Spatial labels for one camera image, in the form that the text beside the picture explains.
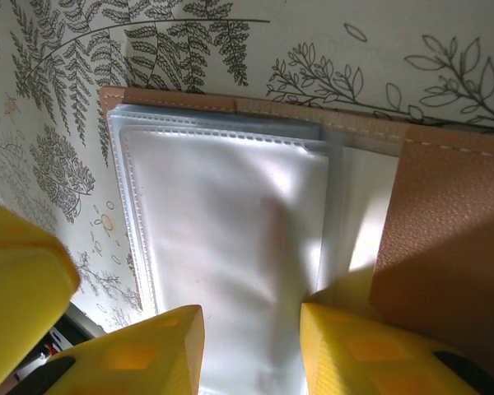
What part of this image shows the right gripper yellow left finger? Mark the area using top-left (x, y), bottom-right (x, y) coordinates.
top-left (22, 304), bottom-right (206, 395)

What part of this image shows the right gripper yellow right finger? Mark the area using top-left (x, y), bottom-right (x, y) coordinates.
top-left (299, 302), bottom-right (494, 395)

